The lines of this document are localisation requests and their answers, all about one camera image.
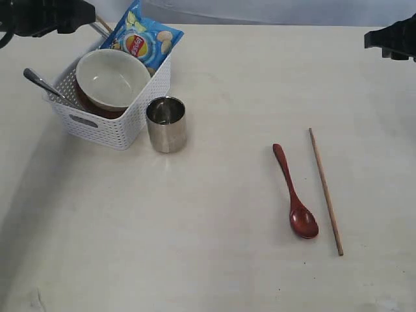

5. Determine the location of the stainless steel fork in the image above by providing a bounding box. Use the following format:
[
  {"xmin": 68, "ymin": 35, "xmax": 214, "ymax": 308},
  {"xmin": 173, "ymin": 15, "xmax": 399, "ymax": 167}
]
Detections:
[{"xmin": 23, "ymin": 68, "xmax": 83, "ymax": 111}]

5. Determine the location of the wooden chopstick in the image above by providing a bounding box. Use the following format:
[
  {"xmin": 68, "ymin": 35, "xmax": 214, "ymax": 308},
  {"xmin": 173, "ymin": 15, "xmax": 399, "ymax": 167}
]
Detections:
[
  {"xmin": 96, "ymin": 14, "xmax": 113, "ymax": 33},
  {"xmin": 309, "ymin": 127, "xmax": 344, "ymax": 257}
]

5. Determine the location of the white ceramic bowl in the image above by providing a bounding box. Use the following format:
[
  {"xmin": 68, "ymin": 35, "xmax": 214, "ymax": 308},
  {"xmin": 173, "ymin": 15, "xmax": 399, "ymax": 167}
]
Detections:
[{"xmin": 75, "ymin": 49, "xmax": 151, "ymax": 111}]

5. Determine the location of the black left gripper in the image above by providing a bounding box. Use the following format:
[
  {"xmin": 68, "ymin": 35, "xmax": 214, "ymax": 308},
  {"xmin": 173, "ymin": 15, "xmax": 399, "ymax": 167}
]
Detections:
[{"xmin": 1, "ymin": 0, "xmax": 96, "ymax": 47}]

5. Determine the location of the blue chips bag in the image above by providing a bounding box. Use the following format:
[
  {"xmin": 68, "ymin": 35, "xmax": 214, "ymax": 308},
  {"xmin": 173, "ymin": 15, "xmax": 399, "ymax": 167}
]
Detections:
[{"xmin": 101, "ymin": 0, "xmax": 184, "ymax": 75}]

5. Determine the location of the red-brown wooden spoon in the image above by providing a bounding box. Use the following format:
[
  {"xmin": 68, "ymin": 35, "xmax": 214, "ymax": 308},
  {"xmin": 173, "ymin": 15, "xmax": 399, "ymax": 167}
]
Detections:
[{"xmin": 272, "ymin": 144, "xmax": 319, "ymax": 239}]

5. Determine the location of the stainless steel cup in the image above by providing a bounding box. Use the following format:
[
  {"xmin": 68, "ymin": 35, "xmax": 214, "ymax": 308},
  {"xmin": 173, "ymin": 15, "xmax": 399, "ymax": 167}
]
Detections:
[{"xmin": 146, "ymin": 96, "xmax": 187, "ymax": 153}]

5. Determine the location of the white perforated plastic basket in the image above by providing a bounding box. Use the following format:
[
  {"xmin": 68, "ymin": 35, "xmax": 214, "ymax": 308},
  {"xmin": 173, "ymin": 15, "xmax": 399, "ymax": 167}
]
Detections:
[{"xmin": 42, "ymin": 55, "xmax": 171, "ymax": 150}]

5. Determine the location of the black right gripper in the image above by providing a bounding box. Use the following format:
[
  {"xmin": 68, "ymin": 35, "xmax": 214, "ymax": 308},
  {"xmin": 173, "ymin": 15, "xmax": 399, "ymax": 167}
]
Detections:
[{"xmin": 364, "ymin": 14, "xmax": 415, "ymax": 61}]

